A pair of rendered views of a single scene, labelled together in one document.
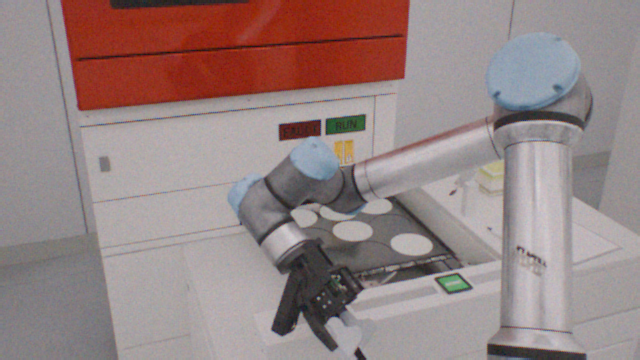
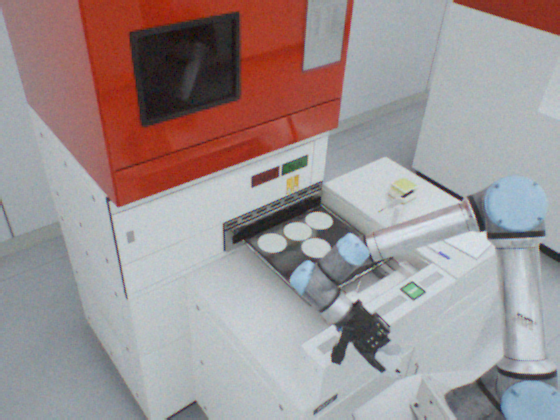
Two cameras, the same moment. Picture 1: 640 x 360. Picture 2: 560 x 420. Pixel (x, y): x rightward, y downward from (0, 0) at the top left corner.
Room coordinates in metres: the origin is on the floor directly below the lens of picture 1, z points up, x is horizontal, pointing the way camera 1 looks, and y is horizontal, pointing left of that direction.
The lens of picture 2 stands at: (0.11, 0.48, 2.09)
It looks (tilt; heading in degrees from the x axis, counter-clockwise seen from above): 38 degrees down; 341
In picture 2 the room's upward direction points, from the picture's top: 3 degrees clockwise
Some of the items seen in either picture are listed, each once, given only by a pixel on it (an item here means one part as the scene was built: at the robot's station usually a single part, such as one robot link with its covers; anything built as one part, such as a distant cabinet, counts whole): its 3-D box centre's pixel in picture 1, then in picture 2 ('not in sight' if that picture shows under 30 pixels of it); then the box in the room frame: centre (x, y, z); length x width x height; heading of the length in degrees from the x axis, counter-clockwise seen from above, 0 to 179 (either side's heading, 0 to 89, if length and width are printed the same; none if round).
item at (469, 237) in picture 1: (505, 225); (412, 223); (1.38, -0.48, 0.89); 0.62 x 0.35 x 0.14; 20
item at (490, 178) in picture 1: (494, 177); (403, 191); (1.44, -0.46, 1.00); 0.07 x 0.07 x 0.07; 21
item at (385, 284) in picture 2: not in sight; (374, 299); (1.09, -0.20, 0.87); 0.36 x 0.08 x 0.03; 110
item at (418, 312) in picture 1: (394, 327); (380, 326); (0.97, -0.15, 0.89); 0.55 x 0.09 x 0.14; 110
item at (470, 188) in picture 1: (466, 186); (395, 208); (1.32, -0.36, 1.03); 0.06 x 0.04 x 0.13; 20
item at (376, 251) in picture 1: (352, 231); (316, 248); (1.34, -0.09, 0.90); 0.34 x 0.34 x 0.01; 20
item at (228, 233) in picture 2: not in sight; (275, 219); (1.53, 0.00, 0.89); 0.44 x 0.02 x 0.10; 110
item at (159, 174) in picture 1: (253, 162); (232, 206); (1.48, 0.17, 1.02); 0.82 x 0.03 x 0.40; 110
